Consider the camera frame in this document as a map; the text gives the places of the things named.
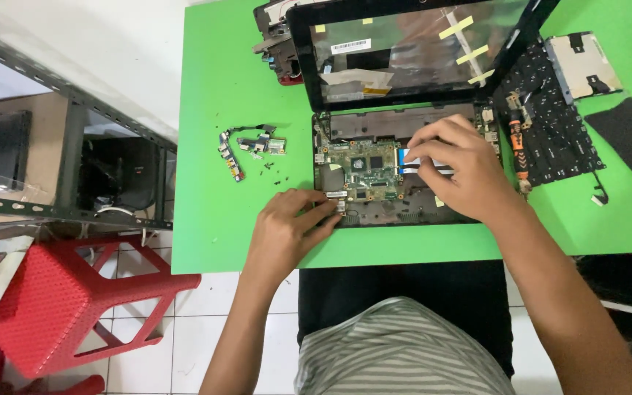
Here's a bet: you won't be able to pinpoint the person's right hand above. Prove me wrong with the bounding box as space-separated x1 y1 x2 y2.
404 114 515 226

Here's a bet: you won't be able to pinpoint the person's left hand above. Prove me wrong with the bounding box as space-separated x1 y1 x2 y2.
242 188 345 278

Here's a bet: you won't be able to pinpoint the small black cable white plug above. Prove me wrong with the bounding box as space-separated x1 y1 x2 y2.
590 170 610 208

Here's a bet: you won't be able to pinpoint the black laptop screen lid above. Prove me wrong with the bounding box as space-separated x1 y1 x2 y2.
286 0 561 112

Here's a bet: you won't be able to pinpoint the silver metal drive plate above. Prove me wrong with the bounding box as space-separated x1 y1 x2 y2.
545 32 623 105

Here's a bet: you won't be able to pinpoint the black laptop base chassis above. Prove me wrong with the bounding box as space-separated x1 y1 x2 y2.
312 103 503 227

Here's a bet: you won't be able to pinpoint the small green daughter board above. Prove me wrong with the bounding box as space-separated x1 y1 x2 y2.
236 133 286 160

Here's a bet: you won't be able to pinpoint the orange handled screwdriver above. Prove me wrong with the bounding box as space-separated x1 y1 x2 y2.
505 93 533 195

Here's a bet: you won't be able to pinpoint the black trousers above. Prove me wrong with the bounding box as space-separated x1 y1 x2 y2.
297 260 514 379

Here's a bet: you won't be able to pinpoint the black red laptop shell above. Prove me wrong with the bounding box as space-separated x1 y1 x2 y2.
252 0 305 86

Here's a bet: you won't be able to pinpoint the black foam pad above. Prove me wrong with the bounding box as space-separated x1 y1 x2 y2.
585 98 632 191

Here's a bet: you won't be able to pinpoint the grey striped shirt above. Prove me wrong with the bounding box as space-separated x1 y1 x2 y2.
294 297 517 395

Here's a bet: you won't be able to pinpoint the small silver wireless card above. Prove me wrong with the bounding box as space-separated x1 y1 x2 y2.
324 189 348 215

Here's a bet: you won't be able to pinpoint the group of small black screws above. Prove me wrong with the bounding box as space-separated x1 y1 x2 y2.
258 161 290 186

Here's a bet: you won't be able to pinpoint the grey metal slotted rack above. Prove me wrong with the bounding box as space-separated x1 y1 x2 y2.
0 19 178 231

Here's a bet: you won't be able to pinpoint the black laptop keyboard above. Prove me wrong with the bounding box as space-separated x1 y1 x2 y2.
493 38 606 187

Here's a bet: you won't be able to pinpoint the narrow port board with cable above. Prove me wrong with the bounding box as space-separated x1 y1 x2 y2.
218 125 277 183

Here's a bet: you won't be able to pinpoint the green laptop motherboard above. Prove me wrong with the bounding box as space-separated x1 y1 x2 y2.
316 138 406 203

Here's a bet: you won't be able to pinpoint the white blue ribbon cable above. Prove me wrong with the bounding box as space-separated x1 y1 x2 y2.
397 147 455 176

